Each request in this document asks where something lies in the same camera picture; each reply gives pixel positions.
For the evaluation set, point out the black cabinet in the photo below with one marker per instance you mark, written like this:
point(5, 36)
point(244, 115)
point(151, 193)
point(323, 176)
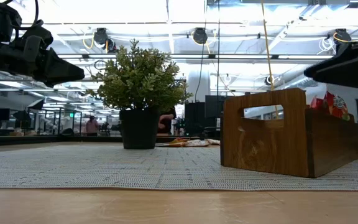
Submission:
point(194, 118)

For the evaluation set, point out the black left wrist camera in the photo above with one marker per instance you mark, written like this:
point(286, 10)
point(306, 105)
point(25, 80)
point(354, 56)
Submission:
point(39, 34)

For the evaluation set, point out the grey woven placemat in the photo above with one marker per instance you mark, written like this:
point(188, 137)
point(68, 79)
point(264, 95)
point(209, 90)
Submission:
point(104, 168)

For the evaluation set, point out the green artificial plant black pot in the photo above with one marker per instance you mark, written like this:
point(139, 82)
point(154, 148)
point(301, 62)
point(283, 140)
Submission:
point(140, 87)

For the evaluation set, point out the red tea packet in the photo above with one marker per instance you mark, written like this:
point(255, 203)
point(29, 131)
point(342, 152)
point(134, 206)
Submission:
point(337, 105)
point(317, 102)

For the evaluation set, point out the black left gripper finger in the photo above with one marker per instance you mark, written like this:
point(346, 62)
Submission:
point(61, 68)
point(56, 84)

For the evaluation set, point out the black aluminium table frame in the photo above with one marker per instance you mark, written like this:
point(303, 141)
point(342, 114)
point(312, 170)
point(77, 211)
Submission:
point(42, 140)

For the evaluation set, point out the wooden compartment box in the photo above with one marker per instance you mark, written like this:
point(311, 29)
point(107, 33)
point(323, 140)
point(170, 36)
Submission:
point(259, 146)

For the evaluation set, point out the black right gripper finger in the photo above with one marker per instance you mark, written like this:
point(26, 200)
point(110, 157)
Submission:
point(346, 62)
point(353, 84)

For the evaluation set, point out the person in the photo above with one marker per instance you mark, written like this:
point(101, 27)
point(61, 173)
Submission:
point(92, 126)
point(166, 119)

